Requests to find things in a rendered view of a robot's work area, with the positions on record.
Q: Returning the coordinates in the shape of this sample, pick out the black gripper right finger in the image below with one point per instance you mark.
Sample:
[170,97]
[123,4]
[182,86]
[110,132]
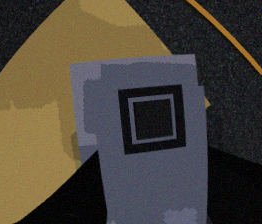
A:
[234,189]

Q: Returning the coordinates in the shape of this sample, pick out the orange thin rod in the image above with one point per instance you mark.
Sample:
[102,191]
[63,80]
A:
[227,37]

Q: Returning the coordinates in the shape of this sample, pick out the tan wooden floor panel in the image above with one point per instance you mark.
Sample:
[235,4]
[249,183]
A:
[38,144]

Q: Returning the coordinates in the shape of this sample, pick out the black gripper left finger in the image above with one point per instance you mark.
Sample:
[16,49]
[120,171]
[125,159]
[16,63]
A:
[78,201]

